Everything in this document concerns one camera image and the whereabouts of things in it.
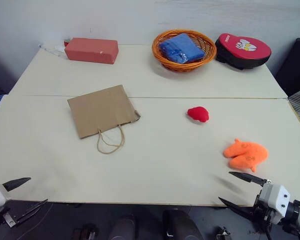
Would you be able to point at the red and black boxing pad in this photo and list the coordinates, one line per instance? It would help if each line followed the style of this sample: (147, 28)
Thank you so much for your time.
(242, 47)

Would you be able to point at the orange wicker basket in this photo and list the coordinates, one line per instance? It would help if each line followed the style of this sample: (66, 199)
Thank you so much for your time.
(185, 66)

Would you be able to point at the red foam block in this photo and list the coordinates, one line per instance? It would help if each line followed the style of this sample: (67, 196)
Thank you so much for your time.
(90, 50)

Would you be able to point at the dark grey rounded shape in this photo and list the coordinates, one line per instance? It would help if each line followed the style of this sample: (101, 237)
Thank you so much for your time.
(122, 228)

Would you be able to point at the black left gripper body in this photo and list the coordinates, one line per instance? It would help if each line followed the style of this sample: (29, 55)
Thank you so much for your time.
(1, 218)

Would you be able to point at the small red plush toy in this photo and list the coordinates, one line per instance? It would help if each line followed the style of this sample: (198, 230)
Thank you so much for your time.
(197, 113)

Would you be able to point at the orange plush toy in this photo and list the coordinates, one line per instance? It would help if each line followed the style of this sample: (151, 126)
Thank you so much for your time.
(247, 152)

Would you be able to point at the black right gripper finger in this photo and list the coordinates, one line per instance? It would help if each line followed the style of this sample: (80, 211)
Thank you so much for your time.
(237, 209)
(247, 178)

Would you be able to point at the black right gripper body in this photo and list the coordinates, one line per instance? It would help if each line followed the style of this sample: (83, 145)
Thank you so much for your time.
(260, 210)

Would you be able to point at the blue folded cloth in plastic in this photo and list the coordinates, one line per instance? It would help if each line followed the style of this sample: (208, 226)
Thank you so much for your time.
(180, 47)

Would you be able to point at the small black metal fixture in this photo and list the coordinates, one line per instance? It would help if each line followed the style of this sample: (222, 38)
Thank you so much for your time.
(85, 232)
(223, 233)

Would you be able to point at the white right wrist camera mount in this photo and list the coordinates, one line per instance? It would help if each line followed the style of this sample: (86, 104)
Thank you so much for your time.
(275, 197)

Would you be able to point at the black rounded shape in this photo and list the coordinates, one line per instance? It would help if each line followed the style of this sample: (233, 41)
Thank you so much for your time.
(182, 225)

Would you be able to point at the black cabinet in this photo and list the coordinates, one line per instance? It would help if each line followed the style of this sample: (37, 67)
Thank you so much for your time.
(297, 67)

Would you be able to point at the small red white object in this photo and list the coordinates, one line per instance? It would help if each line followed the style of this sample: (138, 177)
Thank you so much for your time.
(67, 42)

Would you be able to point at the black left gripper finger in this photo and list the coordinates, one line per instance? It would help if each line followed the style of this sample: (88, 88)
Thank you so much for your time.
(30, 211)
(16, 184)

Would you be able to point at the brown paper bag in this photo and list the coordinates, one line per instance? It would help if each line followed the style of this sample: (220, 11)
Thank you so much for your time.
(102, 112)

